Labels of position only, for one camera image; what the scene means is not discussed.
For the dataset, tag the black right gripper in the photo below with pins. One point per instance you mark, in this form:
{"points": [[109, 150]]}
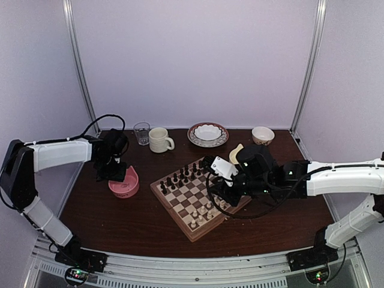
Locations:
{"points": [[224, 194]]}

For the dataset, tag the white chess knight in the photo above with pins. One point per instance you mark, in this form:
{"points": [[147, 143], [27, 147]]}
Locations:
{"points": [[200, 219]]}

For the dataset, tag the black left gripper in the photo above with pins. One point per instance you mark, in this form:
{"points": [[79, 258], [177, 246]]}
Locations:
{"points": [[119, 177]]}

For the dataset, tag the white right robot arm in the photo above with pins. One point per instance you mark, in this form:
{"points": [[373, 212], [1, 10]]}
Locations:
{"points": [[302, 179]]}

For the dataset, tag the white floral small bowl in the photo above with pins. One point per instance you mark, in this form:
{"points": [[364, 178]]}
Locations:
{"points": [[262, 135]]}

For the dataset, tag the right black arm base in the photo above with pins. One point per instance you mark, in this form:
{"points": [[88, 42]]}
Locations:
{"points": [[311, 257]]}

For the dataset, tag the wooden chess board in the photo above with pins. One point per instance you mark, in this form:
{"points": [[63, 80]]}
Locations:
{"points": [[181, 202]]}

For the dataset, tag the yellow cat-ear bowl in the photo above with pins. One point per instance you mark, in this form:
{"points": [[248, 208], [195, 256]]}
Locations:
{"points": [[234, 152]]}

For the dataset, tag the white scalloped bowl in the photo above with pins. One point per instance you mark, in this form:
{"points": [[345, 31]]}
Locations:
{"points": [[207, 132]]}

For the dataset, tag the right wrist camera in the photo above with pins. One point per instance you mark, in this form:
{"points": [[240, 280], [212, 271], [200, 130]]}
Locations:
{"points": [[220, 167]]}

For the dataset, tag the aluminium frame post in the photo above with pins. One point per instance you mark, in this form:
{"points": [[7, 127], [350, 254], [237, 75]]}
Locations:
{"points": [[318, 29], [80, 73]]}

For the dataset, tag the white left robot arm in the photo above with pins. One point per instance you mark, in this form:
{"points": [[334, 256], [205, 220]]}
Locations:
{"points": [[34, 174]]}

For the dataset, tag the clear drinking glass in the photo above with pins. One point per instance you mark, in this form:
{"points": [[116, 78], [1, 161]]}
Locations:
{"points": [[141, 131]]}

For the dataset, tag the front aluminium rail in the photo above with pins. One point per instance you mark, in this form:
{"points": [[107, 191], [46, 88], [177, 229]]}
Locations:
{"points": [[263, 270]]}

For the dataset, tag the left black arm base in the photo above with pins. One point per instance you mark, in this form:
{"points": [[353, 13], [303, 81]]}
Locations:
{"points": [[87, 260]]}

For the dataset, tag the patterned brown rim plate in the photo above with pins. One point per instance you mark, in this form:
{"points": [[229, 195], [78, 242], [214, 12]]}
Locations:
{"points": [[208, 144]]}

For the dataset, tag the right aluminium frame post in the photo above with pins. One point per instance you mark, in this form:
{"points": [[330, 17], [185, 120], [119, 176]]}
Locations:
{"points": [[318, 29]]}

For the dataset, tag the cream ribbed mug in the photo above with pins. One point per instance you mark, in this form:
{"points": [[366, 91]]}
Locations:
{"points": [[159, 140]]}

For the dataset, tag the left aluminium frame post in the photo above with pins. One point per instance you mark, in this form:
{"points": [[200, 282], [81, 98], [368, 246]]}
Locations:
{"points": [[80, 73]]}

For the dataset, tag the pink cat-ear bowl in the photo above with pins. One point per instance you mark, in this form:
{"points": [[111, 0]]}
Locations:
{"points": [[128, 187]]}

